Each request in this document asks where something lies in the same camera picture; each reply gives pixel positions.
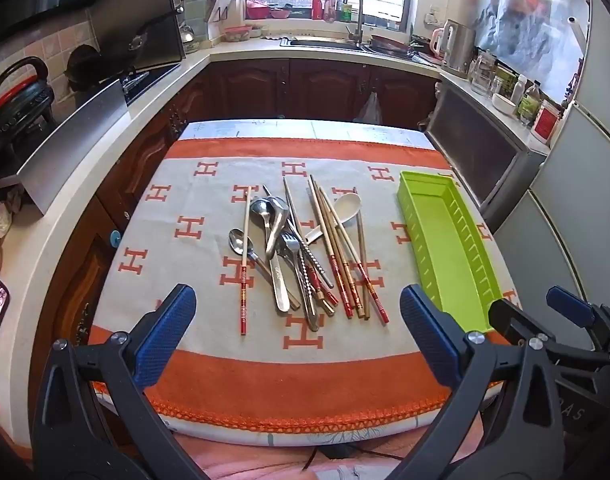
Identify hanging plastic bag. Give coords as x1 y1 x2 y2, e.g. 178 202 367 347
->
358 91 384 126

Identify red pan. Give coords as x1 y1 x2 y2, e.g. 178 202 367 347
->
370 34 417 57

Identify white kitchen countertop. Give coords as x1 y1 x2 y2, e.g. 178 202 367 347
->
0 34 553 413

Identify person's pink clothing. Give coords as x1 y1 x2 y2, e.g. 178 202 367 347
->
172 427 438 480

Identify glass jar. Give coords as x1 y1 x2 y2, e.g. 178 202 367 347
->
469 51 497 97

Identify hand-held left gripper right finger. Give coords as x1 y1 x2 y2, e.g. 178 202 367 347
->
390 284 568 480

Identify metal fork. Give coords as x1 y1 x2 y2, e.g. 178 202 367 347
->
276 232 320 332

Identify plain brown wooden chopstick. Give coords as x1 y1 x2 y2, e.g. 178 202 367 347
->
357 209 370 320

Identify kitchen sink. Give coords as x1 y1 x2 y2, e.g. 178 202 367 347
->
280 35 372 52

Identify grey cabinet frosted doors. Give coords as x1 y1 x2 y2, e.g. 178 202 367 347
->
424 76 551 233

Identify green plastic utensil tray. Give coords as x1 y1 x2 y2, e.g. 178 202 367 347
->
396 170 503 333

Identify small metal spoon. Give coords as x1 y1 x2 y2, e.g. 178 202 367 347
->
228 228 302 311

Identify green label bottle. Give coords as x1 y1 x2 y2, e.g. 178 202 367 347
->
516 80 542 127

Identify red package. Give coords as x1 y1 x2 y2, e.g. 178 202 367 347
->
532 99 562 147

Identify bamboo chopstick red striped end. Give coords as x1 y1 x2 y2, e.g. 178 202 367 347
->
239 186 252 337
326 194 389 326

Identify twisted metal chopstick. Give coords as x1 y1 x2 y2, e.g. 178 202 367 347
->
262 185 318 311
282 176 332 289

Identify steel electric kettle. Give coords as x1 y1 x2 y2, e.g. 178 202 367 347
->
442 19 477 75

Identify stainless steel panel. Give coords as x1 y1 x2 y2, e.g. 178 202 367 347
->
14 79 129 216

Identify pink bowl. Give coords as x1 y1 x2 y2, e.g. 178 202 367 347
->
223 25 254 44

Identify white ceramic spoon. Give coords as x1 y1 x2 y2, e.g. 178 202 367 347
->
305 192 362 243

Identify black wok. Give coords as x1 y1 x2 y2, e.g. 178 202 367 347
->
64 44 106 92

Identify brown chopstick red end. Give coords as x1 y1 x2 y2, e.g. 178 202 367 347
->
319 189 365 318
313 181 354 320

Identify black cooker red handle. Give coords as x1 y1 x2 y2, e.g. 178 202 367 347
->
0 55 56 171

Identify grey refrigerator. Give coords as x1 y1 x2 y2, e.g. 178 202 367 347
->
480 0 610 401

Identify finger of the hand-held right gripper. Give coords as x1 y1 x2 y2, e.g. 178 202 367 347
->
489 298 610 361
548 286 610 351

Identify steel faucet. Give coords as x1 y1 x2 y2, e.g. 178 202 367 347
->
342 0 366 47

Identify orange beige printed tablecloth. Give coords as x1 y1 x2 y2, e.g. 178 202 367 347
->
87 135 523 433

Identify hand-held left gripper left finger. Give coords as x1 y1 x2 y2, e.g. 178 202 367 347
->
32 284 206 480

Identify black gas stove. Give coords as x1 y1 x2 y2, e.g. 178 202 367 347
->
119 62 182 107

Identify white bowl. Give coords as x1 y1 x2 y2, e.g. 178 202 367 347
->
492 92 517 116

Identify large metal spoon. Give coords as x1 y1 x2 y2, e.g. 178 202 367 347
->
265 196 292 313

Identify printed wall poster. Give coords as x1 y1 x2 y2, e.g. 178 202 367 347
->
474 0 588 107

